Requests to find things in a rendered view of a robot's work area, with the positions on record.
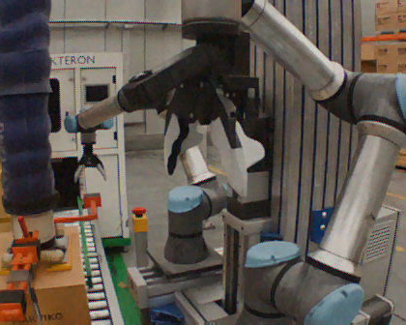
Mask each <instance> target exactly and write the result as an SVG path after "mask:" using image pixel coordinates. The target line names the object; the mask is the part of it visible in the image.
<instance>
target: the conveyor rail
mask: <svg viewBox="0 0 406 325"><path fill-rule="evenodd" d="M90 223H93V224H94V225H90V226H91V229H92V235H93V241H94V248H95V253H99V252H100V253H101V256H97V260H98V262H99V267H100V271H101V282H102V287H103V292H104V295H105V300H106V304H107V309H108V313H109V317H110V319H111V323H112V325H126V324H125V321H124V319H123V317H122V314H121V311H120V307H119V304H118V299H117V296H116V292H115V288H114V285H113V281H112V278H111V276H110V274H109V270H108V266H107V262H106V259H105V254H104V251H103V247H102V240H101V235H100V232H99V229H98V224H97V220H96V219H94V220H92V221H90Z"/></svg>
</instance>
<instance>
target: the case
mask: <svg viewBox="0 0 406 325"><path fill-rule="evenodd" d="M69 233H71V235H72V247H71V249H72V269H71V270H68V271H64V270H63V271H57V272H55V271H53V272H46V271H45V266H46V262H45V261H39V262H37V265H34V269H35V274H34V279H33V280H31V286H32V288H35V292H36V295H37V299H38V302H39V303H38V306H39V309H40V313H41V322H42V324H43V325H92V322H91V316H90V309H89V306H88V295H87V291H86V285H85V274H84V271H83V264H82V252H81V246H80V243H79V232H78V226H72V227H65V234H69ZM11 238H12V239H13V238H14V236H13V234H12V232H4V233H0V262H1V261H2V259H1V258H2V257H3V254H4V252H5V250H6V247H7V246H8V244H9V241H10V239H11ZM7 277H8V275H6V276H3V275H2V276H0V289H6V287H7V284H6V281H7ZM26 300H27V303H28V304H27V309H26V313H25V320H21V321H19V320H18V321H9V322H7V321H5V322H0V325H39V323H38V319H37V316H36V315H35V312H34V308H33V303H32V299H31V296H30V294H29V293H27V294H26Z"/></svg>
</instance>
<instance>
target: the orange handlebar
mask: <svg viewBox="0 0 406 325"><path fill-rule="evenodd" d="M90 206H91V213H92V215H87V216H86V215H79V216H71V217H64V218H62V217H56V218H54V223H63V222H85V221H92V220H94V219H98V212H97V207H96V202H95V200H91V201H90ZM32 237H35V238H38V237H39V231H38V230H34V232H33V235H32ZM27 254H28V255H27V257H26V256H23V257H22V254H21V253H19V252H18V253H17V254H16V257H14V259H13V262H12V265H13V268H12V271H13V270H27V269H30V266H31V263H33V258H34V254H33V253H32V252H28V253H27ZM27 286H28V284H27V283H26V282H22V283H21V284H20V287H19V288H22V287H24V290H25V296H26V294H27V293H26V292H27V289H28V288H27ZM6 288H7V289H10V288H15V286H14V285H13V284H12V283H8V284H7V287H6ZM0 315H1V316H3V317H4V318H7V319H14V318H18V317H20V316H21V315H22V311H21V310H1V312H0Z"/></svg>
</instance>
